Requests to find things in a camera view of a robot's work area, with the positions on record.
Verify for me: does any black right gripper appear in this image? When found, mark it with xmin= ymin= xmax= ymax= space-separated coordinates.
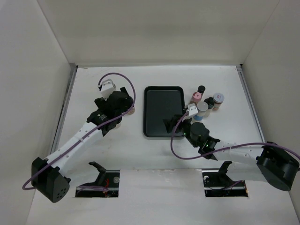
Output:
xmin=163 ymin=114 xmax=199 ymax=148

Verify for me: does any tall blue-band silver-lid bottle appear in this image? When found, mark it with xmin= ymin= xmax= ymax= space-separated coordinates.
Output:
xmin=193 ymin=101 xmax=208 ymax=122

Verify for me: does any pink-lid spice bottle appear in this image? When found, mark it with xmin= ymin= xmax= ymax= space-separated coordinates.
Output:
xmin=190 ymin=91 xmax=202 ymax=104

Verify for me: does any black-cap brown spice bottle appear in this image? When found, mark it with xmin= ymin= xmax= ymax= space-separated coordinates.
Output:
xmin=204 ymin=97 xmax=214 ymax=110

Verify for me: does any small dark pepper bottle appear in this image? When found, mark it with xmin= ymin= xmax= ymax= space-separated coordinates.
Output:
xmin=197 ymin=85 xmax=206 ymax=94

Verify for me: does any red-label wide jar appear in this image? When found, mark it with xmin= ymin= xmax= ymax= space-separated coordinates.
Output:
xmin=213 ymin=93 xmax=225 ymax=111

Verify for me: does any yellow-lid cream bottle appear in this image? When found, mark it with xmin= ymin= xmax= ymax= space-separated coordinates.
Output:
xmin=127 ymin=106 xmax=135 ymax=115

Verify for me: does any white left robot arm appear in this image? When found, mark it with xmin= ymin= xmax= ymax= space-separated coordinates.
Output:
xmin=30 ymin=87 xmax=136 ymax=203

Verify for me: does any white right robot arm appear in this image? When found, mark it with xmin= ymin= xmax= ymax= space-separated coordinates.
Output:
xmin=163 ymin=114 xmax=300 ymax=192

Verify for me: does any black rectangular tray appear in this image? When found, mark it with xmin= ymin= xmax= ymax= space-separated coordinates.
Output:
xmin=143 ymin=86 xmax=185 ymax=138

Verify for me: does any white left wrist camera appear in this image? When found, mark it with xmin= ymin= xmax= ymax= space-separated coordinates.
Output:
xmin=98 ymin=79 xmax=116 ymax=100

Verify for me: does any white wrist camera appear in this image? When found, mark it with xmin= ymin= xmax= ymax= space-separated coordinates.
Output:
xmin=98 ymin=79 xmax=116 ymax=100
xmin=187 ymin=103 xmax=198 ymax=117

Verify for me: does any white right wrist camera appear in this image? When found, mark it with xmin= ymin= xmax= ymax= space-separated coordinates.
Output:
xmin=187 ymin=103 xmax=198 ymax=117

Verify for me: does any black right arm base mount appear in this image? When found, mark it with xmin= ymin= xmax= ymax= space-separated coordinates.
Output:
xmin=202 ymin=161 xmax=248 ymax=197

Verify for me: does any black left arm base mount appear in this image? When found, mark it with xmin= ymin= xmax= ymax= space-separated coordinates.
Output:
xmin=75 ymin=162 xmax=120 ymax=198

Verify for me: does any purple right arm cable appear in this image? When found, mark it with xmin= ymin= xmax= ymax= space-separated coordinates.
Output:
xmin=170 ymin=111 xmax=300 ymax=167

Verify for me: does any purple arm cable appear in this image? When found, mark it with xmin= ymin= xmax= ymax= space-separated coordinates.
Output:
xmin=170 ymin=111 xmax=300 ymax=167
xmin=22 ymin=72 xmax=137 ymax=190

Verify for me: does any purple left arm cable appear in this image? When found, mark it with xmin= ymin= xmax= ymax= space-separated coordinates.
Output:
xmin=22 ymin=72 xmax=137 ymax=190

